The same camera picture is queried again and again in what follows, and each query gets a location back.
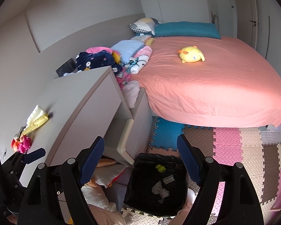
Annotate yellow green small trash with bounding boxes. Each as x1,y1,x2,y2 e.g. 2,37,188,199
155,165,166,173

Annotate crumpled white paper trash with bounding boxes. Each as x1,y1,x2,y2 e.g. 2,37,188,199
152,181,170,203

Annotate pink red plush toy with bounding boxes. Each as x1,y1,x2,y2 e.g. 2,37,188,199
11,135,32,153

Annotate yellow microfibre cloth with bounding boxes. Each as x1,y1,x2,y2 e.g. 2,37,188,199
20,113,49,137

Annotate colourful foam floor mats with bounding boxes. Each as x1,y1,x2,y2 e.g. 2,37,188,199
120,116,281,225

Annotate beige desk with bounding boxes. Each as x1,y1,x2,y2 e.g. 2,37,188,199
20,67,132,186

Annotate white bedside drawer unit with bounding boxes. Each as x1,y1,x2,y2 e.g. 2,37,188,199
103,87,154,168

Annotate bed with pink sheet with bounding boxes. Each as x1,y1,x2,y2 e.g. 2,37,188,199
131,37,281,128

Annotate pale pink fluffy blanket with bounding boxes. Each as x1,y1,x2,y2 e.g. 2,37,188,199
122,80,140,109

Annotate navy patterned blanket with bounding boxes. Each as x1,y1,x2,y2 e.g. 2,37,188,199
75,50,122,76

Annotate yellow chick plush toy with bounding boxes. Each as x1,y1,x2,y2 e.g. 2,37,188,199
178,46,205,63

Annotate pink white folded blanket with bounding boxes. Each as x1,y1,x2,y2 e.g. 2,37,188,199
125,46,152,74

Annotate light blue knitted blanket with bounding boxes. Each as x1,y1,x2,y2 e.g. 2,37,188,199
111,40,145,63

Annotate teal long pillow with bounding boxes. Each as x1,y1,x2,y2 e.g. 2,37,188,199
154,21,221,39

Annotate grey patterned pillow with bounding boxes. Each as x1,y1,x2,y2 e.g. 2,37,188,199
128,17,160,35

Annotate black wall socket panel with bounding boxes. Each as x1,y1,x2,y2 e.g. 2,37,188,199
56,58,76,77

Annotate white door with handle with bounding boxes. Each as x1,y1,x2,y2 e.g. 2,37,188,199
235,0,258,50

